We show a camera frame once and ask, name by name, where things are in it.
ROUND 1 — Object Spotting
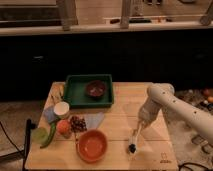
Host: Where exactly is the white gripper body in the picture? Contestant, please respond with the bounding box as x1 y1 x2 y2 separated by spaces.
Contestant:
138 98 162 129

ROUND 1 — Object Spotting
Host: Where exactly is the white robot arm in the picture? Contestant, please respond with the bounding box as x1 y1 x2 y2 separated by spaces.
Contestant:
138 83 213 145

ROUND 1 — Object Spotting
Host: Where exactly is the light blue cloth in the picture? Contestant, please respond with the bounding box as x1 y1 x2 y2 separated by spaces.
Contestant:
85 112 105 130

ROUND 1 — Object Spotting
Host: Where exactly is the dark red bowl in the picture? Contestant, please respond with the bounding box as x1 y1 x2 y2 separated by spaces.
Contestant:
85 80 106 98

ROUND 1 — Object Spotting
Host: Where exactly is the orange bowl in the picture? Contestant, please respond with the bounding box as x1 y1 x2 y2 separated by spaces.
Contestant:
77 129 108 163

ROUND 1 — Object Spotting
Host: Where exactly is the dark grape bunch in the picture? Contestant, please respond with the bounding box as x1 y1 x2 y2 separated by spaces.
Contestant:
70 116 87 133

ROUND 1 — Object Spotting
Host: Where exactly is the green plastic tray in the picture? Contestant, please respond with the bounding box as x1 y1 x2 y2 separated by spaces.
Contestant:
63 74 114 108

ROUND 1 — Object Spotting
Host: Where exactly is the orange fruit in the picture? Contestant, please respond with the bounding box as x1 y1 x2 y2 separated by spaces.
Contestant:
56 120 71 136

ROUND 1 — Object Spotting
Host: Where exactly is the white cup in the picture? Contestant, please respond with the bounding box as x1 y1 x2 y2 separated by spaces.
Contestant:
54 102 70 119

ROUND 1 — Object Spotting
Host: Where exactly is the green pepper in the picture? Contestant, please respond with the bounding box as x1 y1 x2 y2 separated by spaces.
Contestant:
40 122 56 148

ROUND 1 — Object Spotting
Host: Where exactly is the blue sponge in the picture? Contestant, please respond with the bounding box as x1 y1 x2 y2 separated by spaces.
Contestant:
43 106 59 124

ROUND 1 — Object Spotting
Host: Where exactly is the green round lid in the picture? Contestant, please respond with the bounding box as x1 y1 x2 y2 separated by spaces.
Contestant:
31 127 48 144

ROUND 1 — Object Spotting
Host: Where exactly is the black stand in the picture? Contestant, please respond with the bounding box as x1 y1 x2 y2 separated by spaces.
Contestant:
22 119 36 171

